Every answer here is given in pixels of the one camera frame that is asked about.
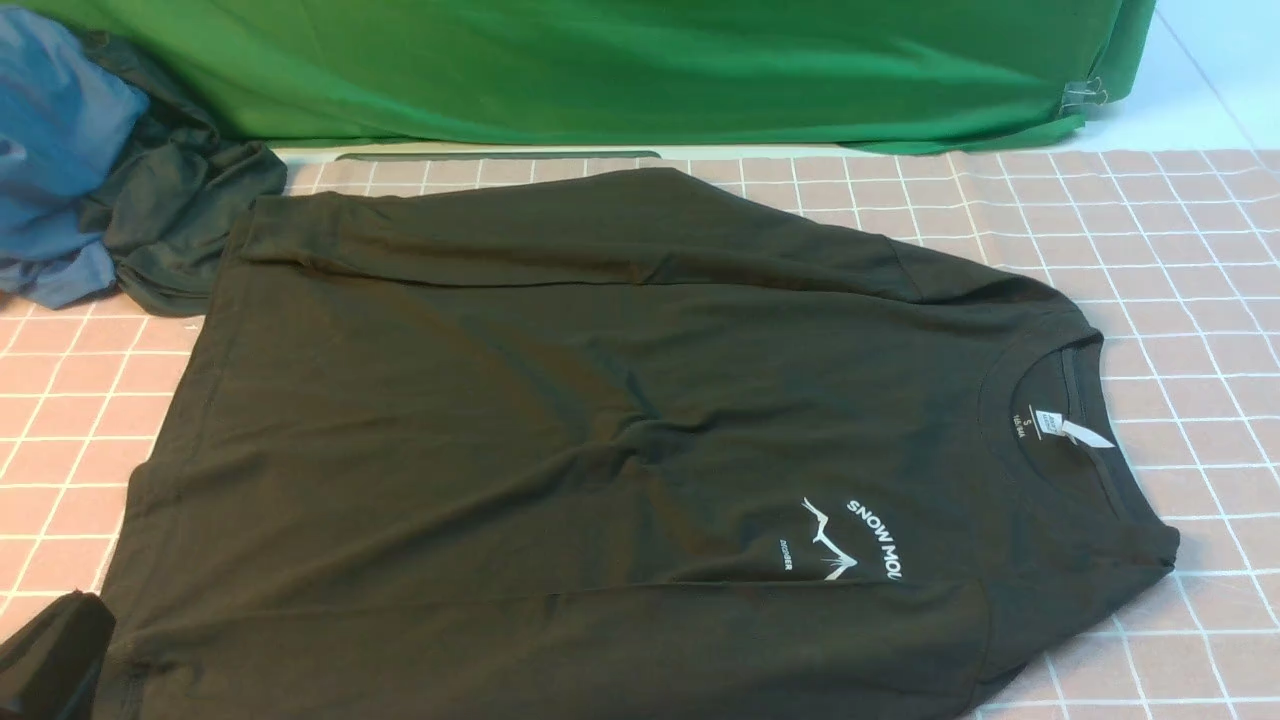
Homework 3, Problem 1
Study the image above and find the dark green crumpled garment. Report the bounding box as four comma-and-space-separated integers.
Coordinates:
79, 31, 288, 316

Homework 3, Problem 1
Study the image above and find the pink checkered tablecloth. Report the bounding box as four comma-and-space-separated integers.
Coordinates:
1, 150, 1279, 719

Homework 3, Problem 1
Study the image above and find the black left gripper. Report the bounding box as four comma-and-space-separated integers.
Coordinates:
1, 591, 116, 719

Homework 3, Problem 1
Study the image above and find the dark gray long-sleeve shirt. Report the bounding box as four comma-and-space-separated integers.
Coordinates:
93, 168, 1180, 719

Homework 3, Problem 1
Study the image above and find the green backdrop cloth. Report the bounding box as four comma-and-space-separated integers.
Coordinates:
18, 0, 1158, 155

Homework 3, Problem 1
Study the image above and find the blue garment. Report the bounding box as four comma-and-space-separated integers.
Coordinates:
1, 5, 148, 309

